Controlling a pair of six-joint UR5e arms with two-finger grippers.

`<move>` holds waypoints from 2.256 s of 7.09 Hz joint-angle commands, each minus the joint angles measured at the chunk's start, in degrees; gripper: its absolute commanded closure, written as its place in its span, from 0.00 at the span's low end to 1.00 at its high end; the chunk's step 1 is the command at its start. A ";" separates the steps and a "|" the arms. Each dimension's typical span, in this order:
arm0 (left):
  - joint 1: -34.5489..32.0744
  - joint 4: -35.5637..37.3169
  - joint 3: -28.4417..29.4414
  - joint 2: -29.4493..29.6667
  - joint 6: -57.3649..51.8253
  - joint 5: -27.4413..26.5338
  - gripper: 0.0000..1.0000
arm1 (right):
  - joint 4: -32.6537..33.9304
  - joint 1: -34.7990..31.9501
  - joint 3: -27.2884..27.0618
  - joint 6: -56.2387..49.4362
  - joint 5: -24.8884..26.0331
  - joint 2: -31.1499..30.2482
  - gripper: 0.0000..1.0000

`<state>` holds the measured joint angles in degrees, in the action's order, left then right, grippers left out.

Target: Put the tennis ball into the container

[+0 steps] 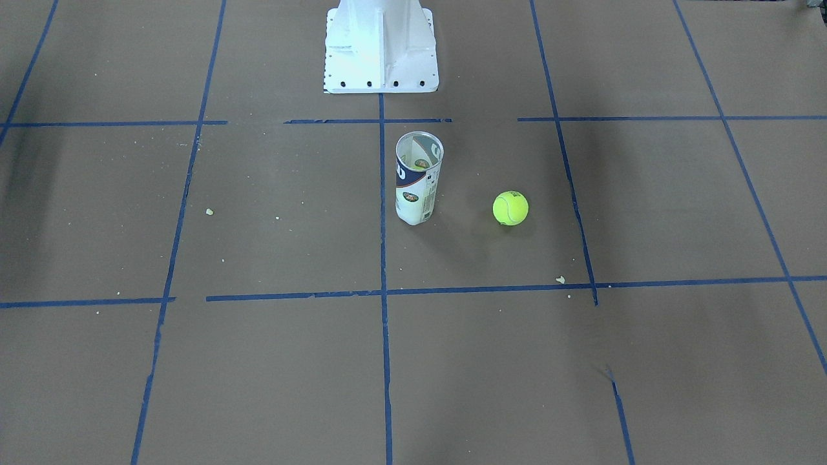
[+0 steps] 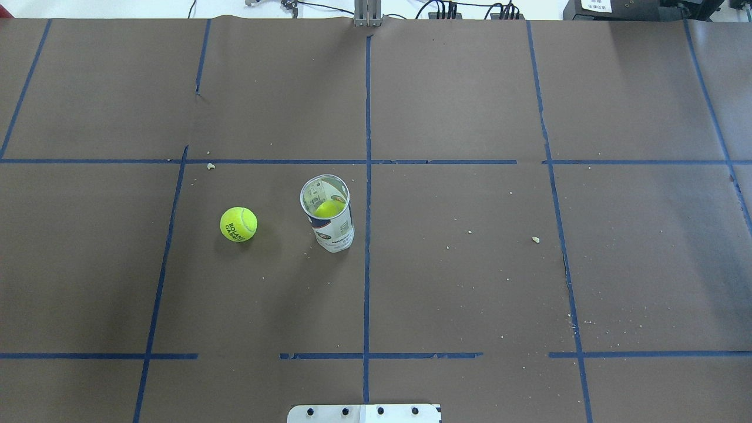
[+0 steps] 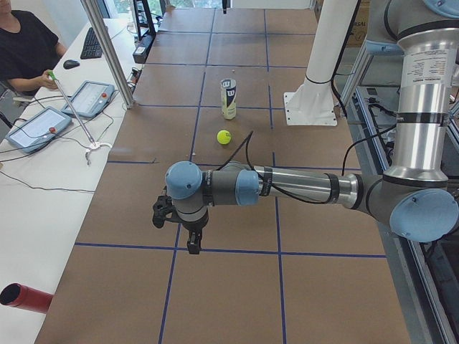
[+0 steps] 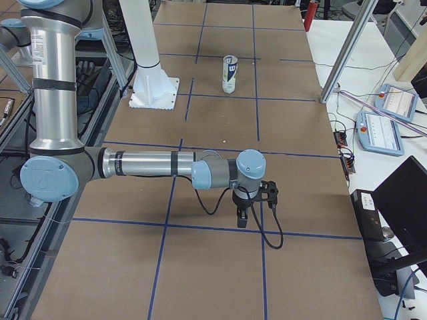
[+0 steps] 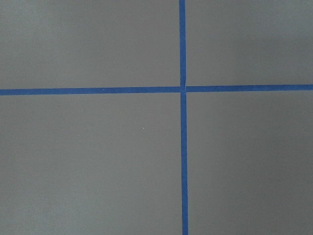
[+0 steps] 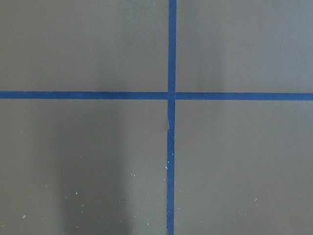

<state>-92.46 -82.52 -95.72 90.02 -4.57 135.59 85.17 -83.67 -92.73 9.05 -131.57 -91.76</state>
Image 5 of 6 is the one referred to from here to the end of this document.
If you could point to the blue horizontal tape strip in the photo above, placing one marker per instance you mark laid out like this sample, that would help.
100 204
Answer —
152 90

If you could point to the blue vertical tape strip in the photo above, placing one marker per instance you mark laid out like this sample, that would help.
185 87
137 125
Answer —
183 117

